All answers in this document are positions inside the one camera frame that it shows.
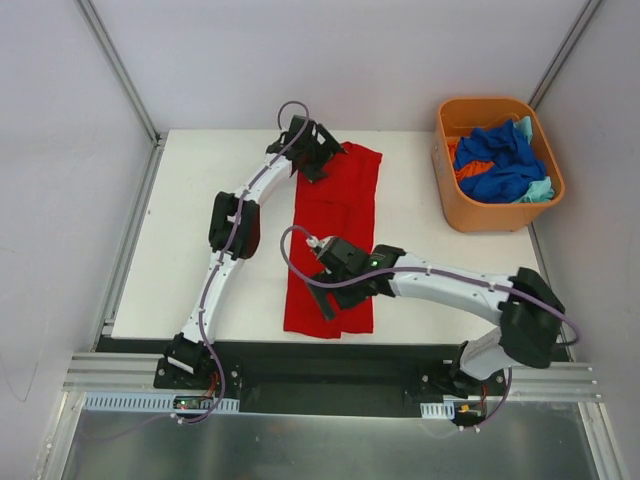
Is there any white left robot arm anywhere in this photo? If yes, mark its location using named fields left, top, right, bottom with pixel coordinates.
left=164, top=115, right=345, bottom=389

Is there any light teal t shirt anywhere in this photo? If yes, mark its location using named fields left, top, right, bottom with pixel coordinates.
left=514, top=116, right=555, bottom=203

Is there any right aluminium corner post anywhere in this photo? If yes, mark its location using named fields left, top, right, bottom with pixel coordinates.
left=528, top=0, right=606, bottom=110

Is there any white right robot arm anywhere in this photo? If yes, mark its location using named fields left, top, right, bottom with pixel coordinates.
left=306, top=236, right=564, bottom=398

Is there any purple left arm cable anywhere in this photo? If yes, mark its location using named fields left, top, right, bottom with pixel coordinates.
left=172, top=100, right=312, bottom=426

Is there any white slotted cable duct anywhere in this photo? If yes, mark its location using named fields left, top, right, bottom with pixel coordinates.
left=84, top=392, right=240, bottom=416

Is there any aluminium corner post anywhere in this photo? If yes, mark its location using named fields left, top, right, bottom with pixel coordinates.
left=528, top=0, right=606, bottom=110
left=75, top=0, right=168, bottom=146

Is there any aluminium front frame rail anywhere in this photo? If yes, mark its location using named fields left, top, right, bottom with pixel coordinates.
left=60, top=350, right=166, bottom=401

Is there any right white cable duct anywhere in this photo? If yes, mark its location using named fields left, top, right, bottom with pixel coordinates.
left=420, top=401, right=456, bottom=420

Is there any orange plastic basket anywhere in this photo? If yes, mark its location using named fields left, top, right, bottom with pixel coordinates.
left=432, top=97, right=565, bottom=233

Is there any blue t shirt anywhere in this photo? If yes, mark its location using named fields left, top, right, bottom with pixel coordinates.
left=452, top=119, right=548, bottom=204

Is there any orange t shirt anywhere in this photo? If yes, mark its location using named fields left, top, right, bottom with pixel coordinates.
left=447, top=139, right=495, bottom=184

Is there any red t shirt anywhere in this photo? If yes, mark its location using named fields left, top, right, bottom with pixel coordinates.
left=283, top=142, right=383, bottom=339

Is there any left aluminium corner post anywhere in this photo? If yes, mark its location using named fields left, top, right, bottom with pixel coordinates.
left=75, top=0, right=168, bottom=146

